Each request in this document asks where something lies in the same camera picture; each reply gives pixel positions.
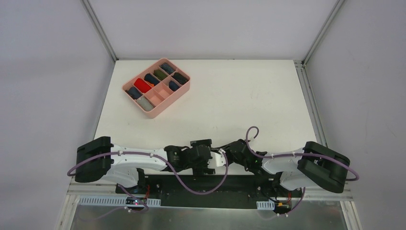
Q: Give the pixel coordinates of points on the olive rolled underwear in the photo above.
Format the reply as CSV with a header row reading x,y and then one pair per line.
x,y
159,74

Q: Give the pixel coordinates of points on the grey underwear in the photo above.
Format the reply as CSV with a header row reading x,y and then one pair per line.
x,y
145,104

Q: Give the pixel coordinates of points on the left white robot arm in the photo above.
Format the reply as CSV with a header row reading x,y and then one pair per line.
x,y
100,159

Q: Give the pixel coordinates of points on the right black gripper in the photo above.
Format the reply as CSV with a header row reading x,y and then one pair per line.
x,y
229,149

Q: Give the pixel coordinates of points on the red rolled underwear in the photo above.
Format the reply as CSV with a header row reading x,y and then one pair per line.
x,y
142,85

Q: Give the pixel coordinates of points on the aluminium frame rail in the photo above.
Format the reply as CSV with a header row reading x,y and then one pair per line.
x,y
101,187

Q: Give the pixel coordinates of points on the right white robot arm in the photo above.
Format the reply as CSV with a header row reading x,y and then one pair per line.
x,y
311,165

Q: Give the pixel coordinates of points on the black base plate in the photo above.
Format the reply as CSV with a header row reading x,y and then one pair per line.
x,y
209,191

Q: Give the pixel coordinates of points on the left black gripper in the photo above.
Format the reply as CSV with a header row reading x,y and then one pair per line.
x,y
203,167

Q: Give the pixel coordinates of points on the small navy rolled underwear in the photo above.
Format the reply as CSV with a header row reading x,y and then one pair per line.
x,y
173,86

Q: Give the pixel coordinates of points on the pink divided organizer tray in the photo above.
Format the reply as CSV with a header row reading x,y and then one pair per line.
x,y
161,96

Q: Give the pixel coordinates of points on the striped rolled underwear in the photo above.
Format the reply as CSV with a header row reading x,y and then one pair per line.
x,y
167,68

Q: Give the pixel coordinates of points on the black rolled underwear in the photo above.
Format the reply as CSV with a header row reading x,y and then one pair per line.
x,y
180,78

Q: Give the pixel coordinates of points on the dark blue rolled underwear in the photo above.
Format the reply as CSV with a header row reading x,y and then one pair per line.
x,y
134,93

